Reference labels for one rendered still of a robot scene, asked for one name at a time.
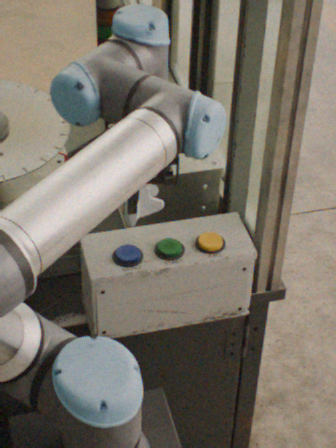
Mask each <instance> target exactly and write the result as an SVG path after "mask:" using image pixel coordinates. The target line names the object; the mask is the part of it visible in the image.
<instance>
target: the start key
mask: <svg viewBox="0 0 336 448"><path fill-rule="evenodd" d="M157 251H158V253H159V254H160V255H162V256H164V257H176V256H178V255H179V254H180V253H181V252H182V245H181V243H180V242H179V241H178V240H176V239H175V238H165V239H163V240H161V241H160V242H159V243H158V245H157Z"/></svg>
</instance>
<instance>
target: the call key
mask: <svg viewBox="0 0 336 448"><path fill-rule="evenodd" d="M199 246H200V247H201V248H203V249H205V250H208V251H214V250H218V249H220V248H221V247H222V236H221V235H220V234H217V233H214V232H206V233H203V234H200V236H199Z"/></svg>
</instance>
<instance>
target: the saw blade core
mask: <svg viewBox="0 0 336 448"><path fill-rule="evenodd" d="M17 86H19V87H17ZM35 92H37V93H35ZM48 100H50V101H48ZM0 111H1V112H3V113H4V114H5V115H6V116H7V117H8V119H9V124H10V129H9V131H8V133H7V134H6V135H5V136H4V137H3V138H2V139H1V140H0V183H1V182H4V180H3V178H2V176H3V177H4V179H5V181H8V180H12V179H14V178H17V177H22V176H25V175H26V174H27V173H26V171H27V172H28V173H31V172H33V171H35V170H37V169H38V168H39V167H41V166H44V165H46V164H47V162H49V161H50V160H51V159H52V158H54V157H55V156H56V155H58V154H59V152H60V151H61V149H62V147H63V146H64V144H65V143H66V142H67V139H68V136H69V133H70V123H68V122H67V121H65V120H63V119H62V118H61V116H60V115H59V114H58V112H57V111H56V109H55V108H54V106H53V104H52V102H51V98H50V95H49V94H48V93H46V92H45V91H43V90H39V89H38V88H36V87H34V86H31V85H26V84H21V83H18V82H12V81H6V80H0ZM61 122H63V123H61ZM53 147H55V148H53ZM47 153H51V154H54V156H52V155H47ZM40 159H43V160H44V161H43V160H40ZM45 161H46V162H45ZM23 169H26V171H25V170H23Z"/></svg>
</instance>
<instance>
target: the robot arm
mask: <svg viewBox="0 0 336 448"><path fill-rule="evenodd" d="M111 31H112V32H113V35H112V37H111V38H108V39H106V41H104V42H103V43H102V44H101V45H99V46H98V47H96V48H95V49H94V50H91V51H90V52H88V53H87V54H85V55H83V57H81V58H80V59H78V60H77V61H73V62H71V63H69V65H68V66H67V67H65V68H64V69H63V70H61V71H60V73H58V74H57V75H56V76H55V77H54V78H53V80H52V81H51V84H50V91H49V94H50V98H51V102H52V104H53V106H54V108H55V109H56V111H57V112H58V114H59V115H60V116H61V118H62V119H63V120H65V121H67V122H68V123H70V124H72V125H73V126H77V127H82V126H87V125H89V124H90V123H94V122H96V121H98V119H99V118H101V119H104V120H106V121H109V122H112V123H114V125H113V126H111V127H109V128H108V129H107V130H106V131H104V132H101V133H99V134H97V135H96V136H95V137H94V138H92V139H90V140H89V141H87V142H85V143H83V144H82V145H80V146H78V147H77V148H75V149H73V151H71V152H70V153H68V155H67V158H68V161H67V162H66V163H64V164H63V165H62V166H60V167H59V168H57V169H56V170H55V171H53V172H52V173H51V174H49V176H48V177H45V178H44V179H42V180H41V181H40V182H38V184H37V185H35V186H34V187H33V188H31V189H29V190H27V191H26V193H24V194H23V195H22V196H21V197H19V198H18V199H17V200H14V202H12V203H11V204H10V205H8V206H7V207H6V208H4V209H3V210H2V211H1V212H0V389H1V390H3V391H5V392H7V393H8V394H10V396H12V397H14V398H15V399H17V400H20V401H22V403H24V404H25V405H27V406H28V407H30V408H32V409H33V410H34V411H35V412H38V413H40V414H41V415H43V416H44V417H46V418H47V419H48V420H50V421H51V422H53V423H54V424H57V425H58V432H59V436H58V437H57V441H56V443H55V445H54V448H151V447H150V445H149V443H148V441H147V439H146V437H145V435H143V433H142V431H141V401H142V395H143V388H142V382H141V373H140V369H139V366H138V363H137V361H136V360H135V358H134V357H133V356H132V354H131V353H130V351H129V350H128V349H126V348H125V347H124V346H122V345H121V344H119V343H118V342H117V341H115V340H112V339H110V338H103V337H96V338H90V337H83V338H77V337H75V336H74V335H72V334H71V333H69V332H68V331H66V330H64V329H62V328H61V327H60V326H56V325H55V324H53V323H51V322H50V321H48V320H47V319H46V318H44V317H43V316H41V315H39V314H37V312H35V311H34V310H33V309H31V308H30V307H28V306H27V305H26V304H23V302H24V301H25V299H26V298H28V297H29V296H30V295H31V294H32V293H33V292H34V291H35V290H36V286H37V276H38V275H39V274H40V273H41V272H42V271H44V270H45V269H47V268H48V267H49V266H50V265H51V264H52V263H53V262H54V261H56V260H57V259H58V258H59V257H61V256H62V255H63V254H64V253H65V252H66V251H67V250H69V249H70V248H71V247H72V246H73V245H75V244H76V243H77V242H78V241H79V240H80V239H82V238H83V237H84V235H85V234H88V233H89V232H90V231H91V230H92V229H93V228H95V227H96V225H97V224H98V223H101V222H102V221H103V220H104V219H105V218H107V216H108V215H109V214H110V213H111V212H114V211H115V210H116V209H117V208H118V207H119V206H120V205H121V204H122V212H123V216H124V220H125V221H126V222H127V223H128V224H129V225H130V226H134V225H135V224H136V221H137V220H138V218H140V217H142V216H144V215H147V214H150V213H153V212H158V211H160V210H162V209H163V207H164V201H163V200H159V199H155V198H153V197H155V196H156V195H157V193H158V187H157V186H156V184H163V183H164V186H169V185H176V184H178V173H179V155H180V154H183V155H185V156H186V157H192V158H195V159H198V160H199V159H205V158H207V157H209V156H210V155H211V154H212V153H213V152H214V151H215V149H216V148H217V147H218V145H219V143H220V142H221V140H222V135H223V132H224V129H225V122H226V114H225V110H224V109H223V106H222V105H221V104H220V103H219V102H217V101H215V100H213V99H211V98H209V97H205V96H203V95H201V94H200V92H199V91H196V92H194V91H191V90H189V89H187V88H185V87H182V86H177V85H176V84H173V83H171V82H168V81H167V78H168V47H169V44H170V39H169V36H168V19H167V16H166V15H165V13H164V12H163V11H161V10H160V9H158V8H155V7H153V6H151V5H146V4H132V5H128V6H125V7H122V8H121V9H119V10H118V11H117V12H116V14H115V15H114V17H113V26H112V27H111ZM172 165H176V178H167V177H170V176H174V170H173V169H172Z"/></svg>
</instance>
